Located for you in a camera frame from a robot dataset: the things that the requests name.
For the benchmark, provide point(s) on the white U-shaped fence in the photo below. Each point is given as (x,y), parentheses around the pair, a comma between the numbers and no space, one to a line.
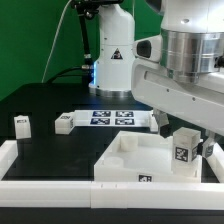
(87,194)

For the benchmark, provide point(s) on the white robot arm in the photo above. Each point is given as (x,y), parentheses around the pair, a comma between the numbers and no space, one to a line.
(180,71)

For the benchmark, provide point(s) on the white square tabletop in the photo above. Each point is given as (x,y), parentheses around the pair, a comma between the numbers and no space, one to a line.
(139,157)

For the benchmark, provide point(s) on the white base tag plate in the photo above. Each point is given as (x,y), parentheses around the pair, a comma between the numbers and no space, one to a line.
(114,118)

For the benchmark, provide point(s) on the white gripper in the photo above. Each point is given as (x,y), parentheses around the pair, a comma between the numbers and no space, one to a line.
(201,104)

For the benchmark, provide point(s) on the black camera pole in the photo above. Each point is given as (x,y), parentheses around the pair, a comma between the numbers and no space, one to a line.
(87,10)

